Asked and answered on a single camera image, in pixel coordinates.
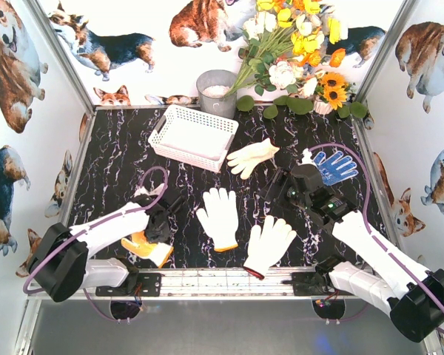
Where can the white plastic storage basket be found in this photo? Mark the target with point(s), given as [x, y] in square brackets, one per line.
[190, 136]

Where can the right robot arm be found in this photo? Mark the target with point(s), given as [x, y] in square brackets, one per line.
[411, 295]

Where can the yellow coated work glove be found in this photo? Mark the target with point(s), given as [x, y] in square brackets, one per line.
[138, 244]

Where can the grey metal bucket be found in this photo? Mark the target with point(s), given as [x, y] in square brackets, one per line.
[215, 96]

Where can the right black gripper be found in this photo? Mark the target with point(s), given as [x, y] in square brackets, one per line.
[280, 183]

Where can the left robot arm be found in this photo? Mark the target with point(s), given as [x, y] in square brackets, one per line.
[64, 261]

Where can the white glove orange cuff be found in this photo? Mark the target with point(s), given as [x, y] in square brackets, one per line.
[219, 218]

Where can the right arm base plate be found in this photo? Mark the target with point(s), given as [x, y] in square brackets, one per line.
[309, 284]

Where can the cream glove red cuff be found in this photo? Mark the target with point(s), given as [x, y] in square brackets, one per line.
[267, 245]

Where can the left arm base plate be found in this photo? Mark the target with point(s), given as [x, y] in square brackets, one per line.
[141, 284]

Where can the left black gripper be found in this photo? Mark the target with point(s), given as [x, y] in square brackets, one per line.
[169, 208]

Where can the cream knit glove pair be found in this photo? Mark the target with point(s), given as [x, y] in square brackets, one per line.
[244, 160]

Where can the aluminium front rail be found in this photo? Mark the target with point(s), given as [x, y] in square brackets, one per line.
[209, 282]

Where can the artificial flower bouquet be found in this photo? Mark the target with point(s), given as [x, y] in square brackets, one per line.
[286, 41]

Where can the blue dotted work glove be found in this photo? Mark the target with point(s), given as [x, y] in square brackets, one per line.
[335, 168]

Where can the small sunflower pot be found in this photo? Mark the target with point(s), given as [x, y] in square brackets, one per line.
[332, 92]

